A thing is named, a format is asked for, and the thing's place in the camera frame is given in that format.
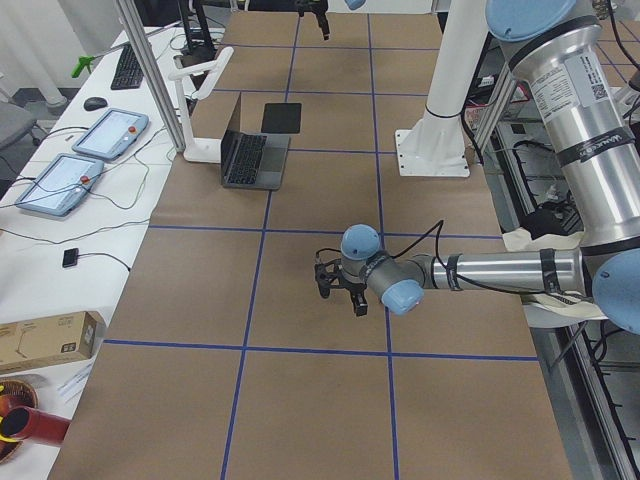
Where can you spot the white camera pole base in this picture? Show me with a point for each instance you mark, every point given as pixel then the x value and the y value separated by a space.
pixel 435 145

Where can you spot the cardboard box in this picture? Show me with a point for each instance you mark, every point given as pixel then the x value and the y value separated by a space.
pixel 48 341

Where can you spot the blue teach pendant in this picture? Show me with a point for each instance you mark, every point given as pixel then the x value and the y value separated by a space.
pixel 62 186
pixel 112 134

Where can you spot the blue teach pendant near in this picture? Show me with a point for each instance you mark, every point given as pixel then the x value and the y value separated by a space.
pixel 62 186

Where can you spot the silver laptop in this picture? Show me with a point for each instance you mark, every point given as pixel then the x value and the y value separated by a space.
pixel 251 161

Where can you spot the blue teach pendant far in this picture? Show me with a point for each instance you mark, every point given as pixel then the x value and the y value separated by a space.
pixel 112 134

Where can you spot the black mouse pad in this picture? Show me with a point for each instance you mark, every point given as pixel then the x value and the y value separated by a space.
pixel 281 118

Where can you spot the small black puck device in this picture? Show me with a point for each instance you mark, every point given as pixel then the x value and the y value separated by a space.
pixel 70 257

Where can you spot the black desk mouse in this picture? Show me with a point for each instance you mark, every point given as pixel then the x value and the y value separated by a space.
pixel 94 103

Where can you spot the person in cream sweater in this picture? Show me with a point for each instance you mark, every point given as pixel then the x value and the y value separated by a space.
pixel 542 232

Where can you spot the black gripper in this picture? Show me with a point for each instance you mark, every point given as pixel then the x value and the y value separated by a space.
pixel 354 289

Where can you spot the aluminium frame post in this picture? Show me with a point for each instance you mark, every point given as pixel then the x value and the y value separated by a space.
pixel 141 46

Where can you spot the black keyboard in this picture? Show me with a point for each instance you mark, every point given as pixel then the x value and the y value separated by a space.
pixel 128 73

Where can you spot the red bottle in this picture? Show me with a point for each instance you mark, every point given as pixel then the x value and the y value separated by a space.
pixel 29 424

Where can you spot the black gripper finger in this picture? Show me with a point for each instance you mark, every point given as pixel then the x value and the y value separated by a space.
pixel 322 20

